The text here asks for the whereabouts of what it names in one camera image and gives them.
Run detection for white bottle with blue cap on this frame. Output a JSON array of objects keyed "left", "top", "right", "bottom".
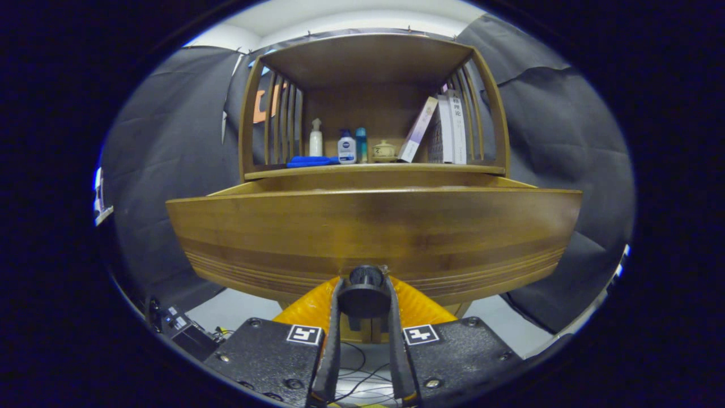
[{"left": 338, "top": 129, "right": 357, "bottom": 165}]

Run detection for wooden cabinet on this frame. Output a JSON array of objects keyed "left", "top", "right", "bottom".
[{"left": 238, "top": 33, "right": 510, "bottom": 343}]

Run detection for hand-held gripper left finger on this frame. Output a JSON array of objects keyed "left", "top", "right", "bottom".
[{"left": 204, "top": 276, "right": 346, "bottom": 407}]

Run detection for blue cloth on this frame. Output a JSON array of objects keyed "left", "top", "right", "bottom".
[{"left": 286, "top": 156, "right": 339, "bottom": 169}]

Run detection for white book with black characters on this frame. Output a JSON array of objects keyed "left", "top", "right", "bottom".
[{"left": 447, "top": 89, "right": 467, "bottom": 165}]

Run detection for white furniture edge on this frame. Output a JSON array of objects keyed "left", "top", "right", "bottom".
[{"left": 606, "top": 244, "right": 630, "bottom": 295}]

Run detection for purple cover book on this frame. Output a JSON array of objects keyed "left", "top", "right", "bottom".
[{"left": 398, "top": 96, "right": 439, "bottom": 163}]

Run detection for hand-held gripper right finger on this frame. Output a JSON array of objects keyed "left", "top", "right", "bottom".
[{"left": 387, "top": 276, "right": 524, "bottom": 406}]

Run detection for dark patterned book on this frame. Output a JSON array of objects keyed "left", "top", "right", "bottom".
[{"left": 427, "top": 110, "right": 444, "bottom": 164}]

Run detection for wooden countertop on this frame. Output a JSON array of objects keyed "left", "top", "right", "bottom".
[{"left": 245, "top": 161, "right": 506, "bottom": 181}]

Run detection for black backdrop cloth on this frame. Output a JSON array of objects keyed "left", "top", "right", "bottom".
[{"left": 99, "top": 14, "right": 636, "bottom": 335}]

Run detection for black round drawer knob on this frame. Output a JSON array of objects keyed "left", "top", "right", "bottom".
[{"left": 338, "top": 265, "right": 393, "bottom": 319}]

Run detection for black floor cables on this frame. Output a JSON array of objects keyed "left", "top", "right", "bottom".
[{"left": 338, "top": 342, "right": 397, "bottom": 406}]

